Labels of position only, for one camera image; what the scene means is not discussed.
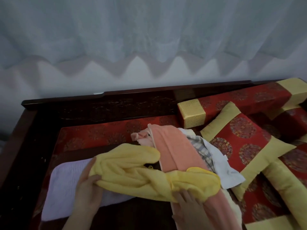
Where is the person's right hand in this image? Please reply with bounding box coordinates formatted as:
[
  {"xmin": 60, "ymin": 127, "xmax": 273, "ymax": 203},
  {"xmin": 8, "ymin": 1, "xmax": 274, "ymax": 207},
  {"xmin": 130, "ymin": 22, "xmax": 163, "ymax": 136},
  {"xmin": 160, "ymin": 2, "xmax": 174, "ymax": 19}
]
[{"xmin": 171, "ymin": 189, "xmax": 216, "ymax": 230}]

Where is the dark carved wooden sofa frame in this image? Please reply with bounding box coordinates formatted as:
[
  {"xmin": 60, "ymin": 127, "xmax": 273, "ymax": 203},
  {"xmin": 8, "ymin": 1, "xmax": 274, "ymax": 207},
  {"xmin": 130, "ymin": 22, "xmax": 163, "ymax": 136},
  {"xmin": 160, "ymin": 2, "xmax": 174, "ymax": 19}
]
[{"xmin": 0, "ymin": 80, "xmax": 283, "ymax": 230}]

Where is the red square pillow yellow border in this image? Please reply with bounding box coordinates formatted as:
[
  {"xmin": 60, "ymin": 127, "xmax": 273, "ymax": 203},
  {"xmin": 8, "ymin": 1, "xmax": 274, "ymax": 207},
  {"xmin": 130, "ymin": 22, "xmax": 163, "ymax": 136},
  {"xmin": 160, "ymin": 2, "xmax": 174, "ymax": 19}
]
[
  {"xmin": 200, "ymin": 102, "xmax": 297, "ymax": 202},
  {"xmin": 263, "ymin": 141, "xmax": 307, "ymax": 229}
]

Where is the red patterned seat cushion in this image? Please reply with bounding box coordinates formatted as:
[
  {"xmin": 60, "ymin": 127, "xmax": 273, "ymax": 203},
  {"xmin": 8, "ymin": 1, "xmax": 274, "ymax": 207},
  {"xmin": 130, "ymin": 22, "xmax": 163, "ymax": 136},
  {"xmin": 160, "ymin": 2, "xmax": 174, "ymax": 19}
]
[
  {"xmin": 31, "ymin": 116, "xmax": 182, "ymax": 230},
  {"xmin": 240, "ymin": 174, "xmax": 307, "ymax": 230}
]

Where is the yellow towel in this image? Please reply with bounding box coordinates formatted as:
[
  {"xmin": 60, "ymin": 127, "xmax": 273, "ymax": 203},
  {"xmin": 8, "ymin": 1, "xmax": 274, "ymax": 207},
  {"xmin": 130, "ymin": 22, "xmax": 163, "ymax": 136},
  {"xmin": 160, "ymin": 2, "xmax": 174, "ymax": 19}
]
[{"xmin": 89, "ymin": 143, "xmax": 221, "ymax": 203}]

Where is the dark wooden low table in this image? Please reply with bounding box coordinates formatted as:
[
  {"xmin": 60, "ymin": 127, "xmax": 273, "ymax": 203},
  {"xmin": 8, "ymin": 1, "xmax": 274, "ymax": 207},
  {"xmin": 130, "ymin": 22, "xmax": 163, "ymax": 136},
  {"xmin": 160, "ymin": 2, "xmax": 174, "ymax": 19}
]
[{"xmin": 48, "ymin": 147, "xmax": 183, "ymax": 230}]

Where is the salmon towel with white trim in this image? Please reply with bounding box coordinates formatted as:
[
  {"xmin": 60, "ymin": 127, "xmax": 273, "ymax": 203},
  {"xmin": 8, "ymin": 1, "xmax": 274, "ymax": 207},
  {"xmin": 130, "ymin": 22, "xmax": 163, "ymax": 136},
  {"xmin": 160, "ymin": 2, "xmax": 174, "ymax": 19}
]
[{"xmin": 147, "ymin": 124, "xmax": 241, "ymax": 230}]

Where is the grey striped towel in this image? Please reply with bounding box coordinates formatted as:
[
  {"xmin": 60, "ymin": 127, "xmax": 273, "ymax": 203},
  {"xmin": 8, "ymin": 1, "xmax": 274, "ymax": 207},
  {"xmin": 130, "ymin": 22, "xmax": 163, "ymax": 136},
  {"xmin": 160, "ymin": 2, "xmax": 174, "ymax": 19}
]
[{"xmin": 178, "ymin": 128, "xmax": 246, "ymax": 189}]

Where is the lavender ribbed towel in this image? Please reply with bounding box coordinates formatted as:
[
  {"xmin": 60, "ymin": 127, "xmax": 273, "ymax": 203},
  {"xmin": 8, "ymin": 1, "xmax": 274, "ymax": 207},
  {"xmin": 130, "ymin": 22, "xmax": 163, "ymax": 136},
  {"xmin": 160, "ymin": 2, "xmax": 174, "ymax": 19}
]
[{"xmin": 41, "ymin": 157, "xmax": 135, "ymax": 222}]

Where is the red bolster with yellow ends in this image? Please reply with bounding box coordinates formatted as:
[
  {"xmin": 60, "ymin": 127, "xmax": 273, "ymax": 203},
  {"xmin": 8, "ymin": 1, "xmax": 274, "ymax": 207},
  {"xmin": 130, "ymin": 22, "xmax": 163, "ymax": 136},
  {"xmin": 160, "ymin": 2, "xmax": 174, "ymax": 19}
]
[
  {"xmin": 264, "ymin": 106, "xmax": 307, "ymax": 142},
  {"xmin": 177, "ymin": 78, "xmax": 307, "ymax": 129}
]

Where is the light pink scalloped towel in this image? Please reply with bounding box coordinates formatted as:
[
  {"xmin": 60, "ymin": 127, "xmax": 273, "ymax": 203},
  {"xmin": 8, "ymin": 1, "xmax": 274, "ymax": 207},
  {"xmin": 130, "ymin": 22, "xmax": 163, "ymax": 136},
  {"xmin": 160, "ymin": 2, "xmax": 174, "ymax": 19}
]
[{"xmin": 130, "ymin": 130, "xmax": 156, "ymax": 148}]

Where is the white sheer curtain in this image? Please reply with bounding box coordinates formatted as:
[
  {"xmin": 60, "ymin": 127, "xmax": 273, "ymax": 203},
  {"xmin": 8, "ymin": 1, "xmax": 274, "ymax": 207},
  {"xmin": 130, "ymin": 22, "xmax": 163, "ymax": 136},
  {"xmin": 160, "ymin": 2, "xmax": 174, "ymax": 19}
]
[{"xmin": 0, "ymin": 0, "xmax": 307, "ymax": 77}]

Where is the person's left hand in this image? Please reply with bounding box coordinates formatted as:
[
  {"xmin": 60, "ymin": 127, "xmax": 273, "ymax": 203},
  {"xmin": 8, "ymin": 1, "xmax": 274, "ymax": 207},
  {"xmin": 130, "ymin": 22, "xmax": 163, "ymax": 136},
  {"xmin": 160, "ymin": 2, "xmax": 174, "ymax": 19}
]
[{"xmin": 72, "ymin": 157, "xmax": 104, "ymax": 218}]

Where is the cream towel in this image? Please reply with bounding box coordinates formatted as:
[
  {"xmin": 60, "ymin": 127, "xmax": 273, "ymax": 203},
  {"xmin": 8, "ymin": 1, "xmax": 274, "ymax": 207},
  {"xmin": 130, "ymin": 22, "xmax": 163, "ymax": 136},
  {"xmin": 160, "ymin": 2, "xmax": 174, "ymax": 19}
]
[{"xmin": 223, "ymin": 189, "xmax": 243, "ymax": 228}]

